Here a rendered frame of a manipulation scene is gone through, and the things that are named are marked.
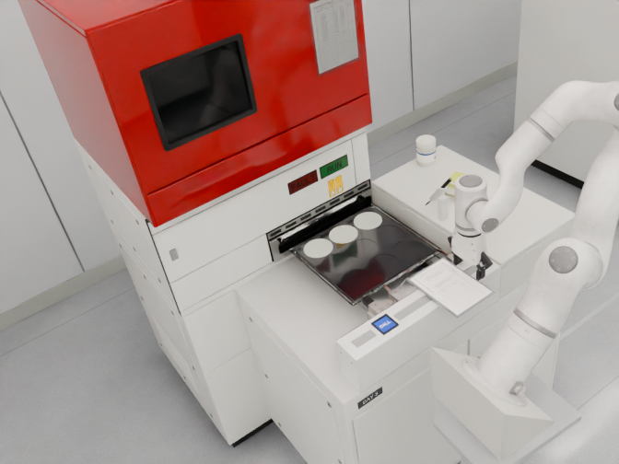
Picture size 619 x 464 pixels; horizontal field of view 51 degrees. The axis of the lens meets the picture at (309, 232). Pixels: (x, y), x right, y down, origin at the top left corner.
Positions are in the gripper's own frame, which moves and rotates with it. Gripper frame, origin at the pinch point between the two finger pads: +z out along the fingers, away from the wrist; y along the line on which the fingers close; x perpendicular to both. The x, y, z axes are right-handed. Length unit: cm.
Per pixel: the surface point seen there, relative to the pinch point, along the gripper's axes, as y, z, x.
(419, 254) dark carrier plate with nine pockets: -21.1, 7.3, -0.8
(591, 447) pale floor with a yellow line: 28, 97, 38
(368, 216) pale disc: -48.5, 7.2, 0.1
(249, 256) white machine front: -58, 5, -44
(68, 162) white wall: -206, 23, -67
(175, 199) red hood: -53, -32, -64
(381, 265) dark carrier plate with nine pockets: -25.4, 7.3, -13.2
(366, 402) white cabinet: 4.7, 20.6, -45.1
